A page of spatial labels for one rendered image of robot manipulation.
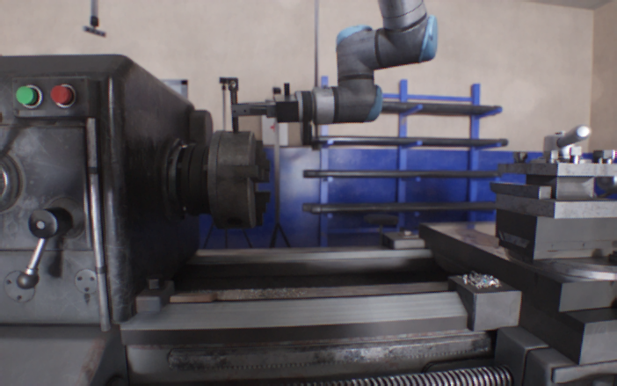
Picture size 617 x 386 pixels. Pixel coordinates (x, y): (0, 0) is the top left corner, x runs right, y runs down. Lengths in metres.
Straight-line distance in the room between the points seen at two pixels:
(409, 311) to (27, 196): 0.73
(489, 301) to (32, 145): 0.88
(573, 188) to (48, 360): 0.99
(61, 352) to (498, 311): 0.81
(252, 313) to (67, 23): 4.55
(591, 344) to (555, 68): 5.05
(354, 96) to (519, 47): 4.60
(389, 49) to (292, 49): 3.36
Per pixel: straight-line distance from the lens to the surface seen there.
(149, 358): 0.73
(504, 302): 0.75
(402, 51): 0.72
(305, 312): 0.64
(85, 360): 0.64
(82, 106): 0.59
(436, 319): 0.70
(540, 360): 0.69
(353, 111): 0.74
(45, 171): 0.65
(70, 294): 0.68
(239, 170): 0.67
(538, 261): 0.74
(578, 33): 5.99
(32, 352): 0.70
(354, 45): 0.76
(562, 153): 0.76
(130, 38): 4.47
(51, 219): 0.58
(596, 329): 0.70
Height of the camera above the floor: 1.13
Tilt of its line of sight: 5 degrees down
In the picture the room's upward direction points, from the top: straight up
